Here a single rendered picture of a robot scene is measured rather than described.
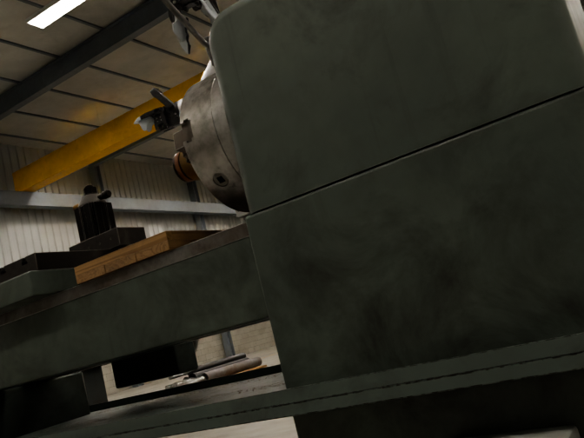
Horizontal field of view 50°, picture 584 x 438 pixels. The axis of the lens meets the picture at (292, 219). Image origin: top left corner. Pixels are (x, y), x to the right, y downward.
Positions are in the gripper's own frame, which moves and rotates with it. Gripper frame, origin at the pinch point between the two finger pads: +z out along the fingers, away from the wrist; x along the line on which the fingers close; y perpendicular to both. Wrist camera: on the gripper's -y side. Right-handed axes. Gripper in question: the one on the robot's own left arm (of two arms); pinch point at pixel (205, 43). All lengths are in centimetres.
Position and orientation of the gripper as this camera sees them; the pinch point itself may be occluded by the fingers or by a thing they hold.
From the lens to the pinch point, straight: 143.5
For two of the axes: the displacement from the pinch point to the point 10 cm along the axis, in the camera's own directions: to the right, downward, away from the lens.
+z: 3.4, 9.4, 0.0
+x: 9.2, -3.3, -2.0
